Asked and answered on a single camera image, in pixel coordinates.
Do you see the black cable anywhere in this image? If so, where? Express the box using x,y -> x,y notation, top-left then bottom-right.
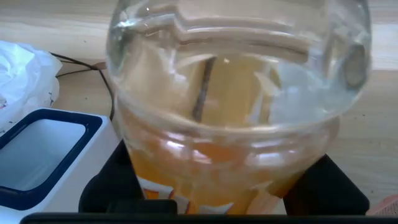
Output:
49,52 -> 116,121

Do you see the white barcode scanner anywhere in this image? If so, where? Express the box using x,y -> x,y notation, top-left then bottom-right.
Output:
0,108 -> 122,224

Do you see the clear jar with orange label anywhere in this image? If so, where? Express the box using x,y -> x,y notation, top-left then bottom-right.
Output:
105,0 -> 373,215

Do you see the white plastic bag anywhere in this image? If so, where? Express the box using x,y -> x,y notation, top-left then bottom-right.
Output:
0,40 -> 63,134

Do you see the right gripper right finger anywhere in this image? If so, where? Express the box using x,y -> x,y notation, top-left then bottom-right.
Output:
282,154 -> 370,216

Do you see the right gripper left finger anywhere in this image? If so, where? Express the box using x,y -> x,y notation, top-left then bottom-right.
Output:
78,139 -> 178,215

